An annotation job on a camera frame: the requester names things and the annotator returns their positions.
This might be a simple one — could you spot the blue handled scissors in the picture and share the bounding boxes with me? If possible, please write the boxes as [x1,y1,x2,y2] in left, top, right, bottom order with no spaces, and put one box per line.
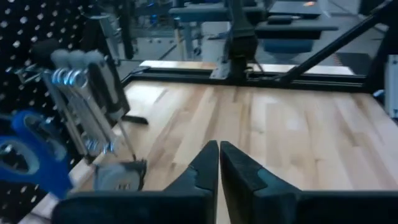
[0,108,74,200]

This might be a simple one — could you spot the black equipment stand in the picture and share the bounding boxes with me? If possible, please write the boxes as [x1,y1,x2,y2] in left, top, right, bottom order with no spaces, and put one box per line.
[279,0,398,85]

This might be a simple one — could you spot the silver combination wrench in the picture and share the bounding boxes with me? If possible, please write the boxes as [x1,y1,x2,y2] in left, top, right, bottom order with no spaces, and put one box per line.
[70,68,116,155]
[60,68,106,156]
[49,68,97,156]

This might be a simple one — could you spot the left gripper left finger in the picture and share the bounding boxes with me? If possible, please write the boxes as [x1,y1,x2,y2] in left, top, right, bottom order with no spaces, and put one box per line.
[52,140,218,224]

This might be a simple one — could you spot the black perforated pegboard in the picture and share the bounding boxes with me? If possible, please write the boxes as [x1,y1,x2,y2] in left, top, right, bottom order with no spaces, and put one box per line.
[0,0,150,224]

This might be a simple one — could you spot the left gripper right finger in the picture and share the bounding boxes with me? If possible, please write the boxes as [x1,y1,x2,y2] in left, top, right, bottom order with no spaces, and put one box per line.
[220,141,398,224]

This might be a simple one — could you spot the grey black tape measure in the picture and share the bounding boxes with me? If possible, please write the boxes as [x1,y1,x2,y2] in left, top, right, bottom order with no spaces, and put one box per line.
[93,159,147,192]

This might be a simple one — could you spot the black aluminium table frame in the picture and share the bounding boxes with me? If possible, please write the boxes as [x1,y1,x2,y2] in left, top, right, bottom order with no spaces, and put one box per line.
[123,63,398,94]

